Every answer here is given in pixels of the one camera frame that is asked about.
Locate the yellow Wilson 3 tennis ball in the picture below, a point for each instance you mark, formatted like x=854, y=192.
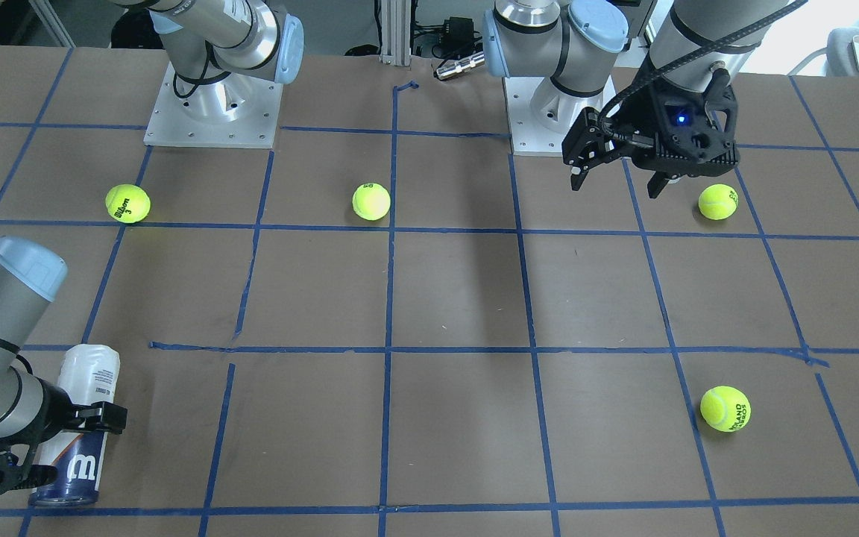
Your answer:
x=127, y=203

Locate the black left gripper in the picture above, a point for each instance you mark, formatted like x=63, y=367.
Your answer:
x=642, y=106

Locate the yellow far tennis ball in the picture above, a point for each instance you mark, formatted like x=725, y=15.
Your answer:
x=718, y=202

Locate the yellow Roland Garros tennis ball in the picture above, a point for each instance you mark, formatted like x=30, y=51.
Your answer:
x=725, y=409

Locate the silver metal connector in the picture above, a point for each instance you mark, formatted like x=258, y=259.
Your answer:
x=451, y=68

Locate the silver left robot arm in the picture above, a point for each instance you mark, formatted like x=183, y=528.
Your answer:
x=576, y=44

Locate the yellow centre tennis ball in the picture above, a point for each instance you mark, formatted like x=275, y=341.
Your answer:
x=371, y=201

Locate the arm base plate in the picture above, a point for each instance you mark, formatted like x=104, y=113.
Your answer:
x=237, y=112
x=540, y=114

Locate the aluminium frame post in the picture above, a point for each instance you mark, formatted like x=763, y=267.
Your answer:
x=395, y=19

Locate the white blue tennis ball can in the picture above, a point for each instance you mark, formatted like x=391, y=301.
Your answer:
x=88, y=375

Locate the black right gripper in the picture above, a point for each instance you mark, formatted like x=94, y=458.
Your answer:
x=51, y=419

